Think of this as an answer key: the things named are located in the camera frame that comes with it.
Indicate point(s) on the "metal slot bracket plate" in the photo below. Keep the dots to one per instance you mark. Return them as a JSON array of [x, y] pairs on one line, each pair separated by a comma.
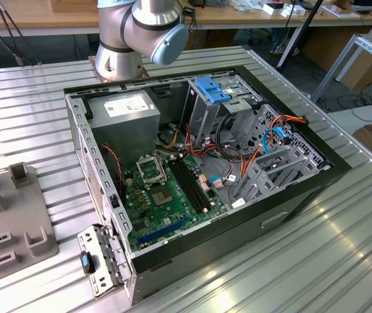
[[89, 238]]

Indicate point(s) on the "plain white box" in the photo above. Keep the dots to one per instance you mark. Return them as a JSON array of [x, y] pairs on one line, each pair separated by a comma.
[[294, 11]]

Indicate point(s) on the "long wooden desk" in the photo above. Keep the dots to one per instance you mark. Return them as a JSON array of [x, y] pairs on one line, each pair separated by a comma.
[[228, 17]]

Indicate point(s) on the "metal optical drive cage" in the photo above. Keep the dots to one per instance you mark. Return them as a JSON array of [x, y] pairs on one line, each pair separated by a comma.
[[205, 120]]

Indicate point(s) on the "green motherboard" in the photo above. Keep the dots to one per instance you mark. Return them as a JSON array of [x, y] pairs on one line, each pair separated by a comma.
[[179, 208]]

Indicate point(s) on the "grey parts rack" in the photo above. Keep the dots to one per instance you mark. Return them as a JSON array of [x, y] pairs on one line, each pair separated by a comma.
[[9, 208]]

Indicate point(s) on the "blue expansion slot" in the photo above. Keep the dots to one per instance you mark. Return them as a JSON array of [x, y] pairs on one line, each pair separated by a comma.
[[163, 231]]

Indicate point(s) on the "black open PC case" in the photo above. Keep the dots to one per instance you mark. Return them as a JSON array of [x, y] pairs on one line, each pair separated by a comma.
[[221, 234]]

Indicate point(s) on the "flat beige box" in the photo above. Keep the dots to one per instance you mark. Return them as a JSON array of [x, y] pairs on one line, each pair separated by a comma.
[[340, 11]]

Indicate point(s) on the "cardboard box under shelf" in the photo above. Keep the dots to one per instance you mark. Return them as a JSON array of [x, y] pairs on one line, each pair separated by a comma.
[[365, 70]]

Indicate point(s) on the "black RAM slot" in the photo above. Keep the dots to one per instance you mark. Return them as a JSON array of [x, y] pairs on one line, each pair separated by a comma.
[[190, 185], [194, 184], [198, 184], [186, 186]]

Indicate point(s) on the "white low table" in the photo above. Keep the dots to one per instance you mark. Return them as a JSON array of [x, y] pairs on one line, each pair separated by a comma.
[[368, 115]]

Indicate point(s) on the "grey power supply box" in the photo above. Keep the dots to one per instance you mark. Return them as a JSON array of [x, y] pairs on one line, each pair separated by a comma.
[[123, 137]]

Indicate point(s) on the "brown cardboard box on desk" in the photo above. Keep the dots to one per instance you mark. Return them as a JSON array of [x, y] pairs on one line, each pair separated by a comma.
[[71, 6]]

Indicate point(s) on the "blue plastic drive latch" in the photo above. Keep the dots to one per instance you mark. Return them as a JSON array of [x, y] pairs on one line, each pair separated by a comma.
[[210, 89]]

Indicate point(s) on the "black monitor stand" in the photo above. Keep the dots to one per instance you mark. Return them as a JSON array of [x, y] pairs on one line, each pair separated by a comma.
[[363, 6]]

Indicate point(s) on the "metal disk bay cage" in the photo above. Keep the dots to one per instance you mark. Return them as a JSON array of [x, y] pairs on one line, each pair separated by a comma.
[[260, 164]]

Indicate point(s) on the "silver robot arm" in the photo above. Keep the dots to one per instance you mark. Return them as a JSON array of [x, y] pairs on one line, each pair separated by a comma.
[[133, 29]]

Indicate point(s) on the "white box with dark lid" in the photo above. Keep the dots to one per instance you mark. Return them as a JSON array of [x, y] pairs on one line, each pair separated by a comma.
[[272, 8]]

